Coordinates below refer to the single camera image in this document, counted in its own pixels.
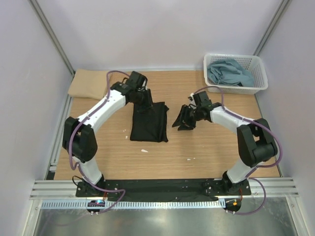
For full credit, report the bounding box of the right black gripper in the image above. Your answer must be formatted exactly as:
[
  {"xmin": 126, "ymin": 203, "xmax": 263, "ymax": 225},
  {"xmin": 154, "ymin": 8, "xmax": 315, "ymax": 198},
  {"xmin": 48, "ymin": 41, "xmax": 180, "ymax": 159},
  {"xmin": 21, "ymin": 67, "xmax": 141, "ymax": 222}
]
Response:
[{"xmin": 173, "ymin": 105, "xmax": 202, "ymax": 131}]

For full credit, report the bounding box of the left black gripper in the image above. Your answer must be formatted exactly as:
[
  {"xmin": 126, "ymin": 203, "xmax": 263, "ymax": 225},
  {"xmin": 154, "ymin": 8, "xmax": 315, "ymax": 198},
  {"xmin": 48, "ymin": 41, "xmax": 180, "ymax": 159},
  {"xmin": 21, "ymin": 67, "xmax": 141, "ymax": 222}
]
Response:
[{"xmin": 131, "ymin": 88, "xmax": 156, "ymax": 115}]

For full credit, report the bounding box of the black t shirt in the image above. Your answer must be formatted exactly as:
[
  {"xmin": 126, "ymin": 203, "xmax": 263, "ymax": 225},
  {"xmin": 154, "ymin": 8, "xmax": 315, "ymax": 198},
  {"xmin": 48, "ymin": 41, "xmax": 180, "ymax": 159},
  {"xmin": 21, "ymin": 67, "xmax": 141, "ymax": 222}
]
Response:
[{"xmin": 130, "ymin": 102, "xmax": 169, "ymax": 143}]

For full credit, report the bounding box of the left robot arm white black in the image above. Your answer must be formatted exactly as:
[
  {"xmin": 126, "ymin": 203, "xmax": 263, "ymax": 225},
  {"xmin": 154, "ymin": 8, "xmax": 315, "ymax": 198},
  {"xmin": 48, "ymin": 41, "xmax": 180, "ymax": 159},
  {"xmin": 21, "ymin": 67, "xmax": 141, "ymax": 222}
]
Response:
[{"xmin": 62, "ymin": 82, "xmax": 153, "ymax": 197}]

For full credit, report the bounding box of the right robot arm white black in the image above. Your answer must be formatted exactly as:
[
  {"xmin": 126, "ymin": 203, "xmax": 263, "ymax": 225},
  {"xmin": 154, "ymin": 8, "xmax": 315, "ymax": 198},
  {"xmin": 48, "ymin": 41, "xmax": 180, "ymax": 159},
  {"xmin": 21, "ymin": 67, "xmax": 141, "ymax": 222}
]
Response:
[{"xmin": 172, "ymin": 103, "xmax": 278, "ymax": 195}]

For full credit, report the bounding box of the folded beige t shirt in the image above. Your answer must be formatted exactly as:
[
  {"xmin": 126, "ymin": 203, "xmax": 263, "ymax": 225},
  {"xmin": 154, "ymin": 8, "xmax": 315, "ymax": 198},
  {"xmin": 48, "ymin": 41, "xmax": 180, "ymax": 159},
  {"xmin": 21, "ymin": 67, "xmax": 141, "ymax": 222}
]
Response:
[{"xmin": 68, "ymin": 69, "xmax": 107, "ymax": 100}]

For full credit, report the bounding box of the blue t shirt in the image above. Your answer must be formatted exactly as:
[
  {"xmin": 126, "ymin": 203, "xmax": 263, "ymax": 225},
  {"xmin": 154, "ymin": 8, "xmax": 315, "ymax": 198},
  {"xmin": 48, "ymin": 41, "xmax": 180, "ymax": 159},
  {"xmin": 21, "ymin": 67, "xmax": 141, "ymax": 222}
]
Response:
[{"xmin": 207, "ymin": 59, "xmax": 254, "ymax": 87}]

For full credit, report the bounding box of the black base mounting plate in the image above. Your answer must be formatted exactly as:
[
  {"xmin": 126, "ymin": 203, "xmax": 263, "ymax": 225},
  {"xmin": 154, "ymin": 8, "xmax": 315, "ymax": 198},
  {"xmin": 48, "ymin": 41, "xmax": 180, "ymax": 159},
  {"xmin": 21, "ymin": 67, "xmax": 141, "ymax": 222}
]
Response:
[{"xmin": 76, "ymin": 178, "xmax": 252, "ymax": 203}]

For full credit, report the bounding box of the white plastic basket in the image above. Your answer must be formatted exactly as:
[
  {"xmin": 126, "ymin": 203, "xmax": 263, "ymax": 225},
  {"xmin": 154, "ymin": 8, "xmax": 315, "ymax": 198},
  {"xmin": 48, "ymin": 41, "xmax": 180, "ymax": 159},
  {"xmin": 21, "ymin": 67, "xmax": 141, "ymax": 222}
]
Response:
[{"xmin": 203, "ymin": 53, "xmax": 268, "ymax": 95}]

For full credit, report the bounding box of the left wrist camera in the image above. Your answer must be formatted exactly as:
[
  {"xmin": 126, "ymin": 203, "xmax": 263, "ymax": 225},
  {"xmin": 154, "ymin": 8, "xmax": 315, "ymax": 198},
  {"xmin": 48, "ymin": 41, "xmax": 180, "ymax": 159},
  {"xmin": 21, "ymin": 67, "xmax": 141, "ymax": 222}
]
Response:
[{"xmin": 123, "ymin": 71, "xmax": 148, "ymax": 90}]

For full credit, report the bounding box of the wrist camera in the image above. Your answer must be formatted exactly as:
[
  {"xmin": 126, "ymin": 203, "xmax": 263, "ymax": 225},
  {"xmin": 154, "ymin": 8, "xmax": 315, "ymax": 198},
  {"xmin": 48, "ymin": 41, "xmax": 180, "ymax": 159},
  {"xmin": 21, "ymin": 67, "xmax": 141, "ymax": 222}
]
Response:
[
  {"xmin": 189, "ymin": 91, "xmax": 212, "ymax": 107},
  {"xmin": 123, "ymin": 71, "xmax": 148, "ymax": 90}
]

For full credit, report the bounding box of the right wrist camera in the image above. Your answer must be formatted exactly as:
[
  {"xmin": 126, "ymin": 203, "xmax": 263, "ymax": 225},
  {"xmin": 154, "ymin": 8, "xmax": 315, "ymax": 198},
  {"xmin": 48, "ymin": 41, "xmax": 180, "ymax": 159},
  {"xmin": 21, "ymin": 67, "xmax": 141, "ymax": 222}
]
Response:
[{"xmin": 189, "ymin": 91, "xmax": 212, "ymax": 107}]

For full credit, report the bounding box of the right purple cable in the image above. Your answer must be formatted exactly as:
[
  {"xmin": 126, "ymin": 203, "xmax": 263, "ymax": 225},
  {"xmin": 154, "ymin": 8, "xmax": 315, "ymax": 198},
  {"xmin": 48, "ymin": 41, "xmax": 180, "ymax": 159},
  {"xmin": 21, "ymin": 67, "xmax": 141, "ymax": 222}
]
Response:
[{"xmin": 193, "ymin": 86, "xmax": 284, "ymax": 216}]

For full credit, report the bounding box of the white slotted cable duct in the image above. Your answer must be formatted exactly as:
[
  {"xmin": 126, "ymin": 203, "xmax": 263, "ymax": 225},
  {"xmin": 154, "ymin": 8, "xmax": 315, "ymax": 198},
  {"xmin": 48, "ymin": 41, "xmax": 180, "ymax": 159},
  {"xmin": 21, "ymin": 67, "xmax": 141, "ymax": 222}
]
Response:
[{"xmin": 41, "ymin": 199, "xmax": 225, "ymax": 210}]

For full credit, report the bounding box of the aluminium frame rail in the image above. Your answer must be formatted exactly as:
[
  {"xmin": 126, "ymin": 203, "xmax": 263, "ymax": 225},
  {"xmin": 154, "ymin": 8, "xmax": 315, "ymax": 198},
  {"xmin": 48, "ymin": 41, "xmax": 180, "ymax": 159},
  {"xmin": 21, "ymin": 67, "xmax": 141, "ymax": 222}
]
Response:
[{"xmin": 30, "ymin": 177, "xmax": 299, "ymax": 200}]

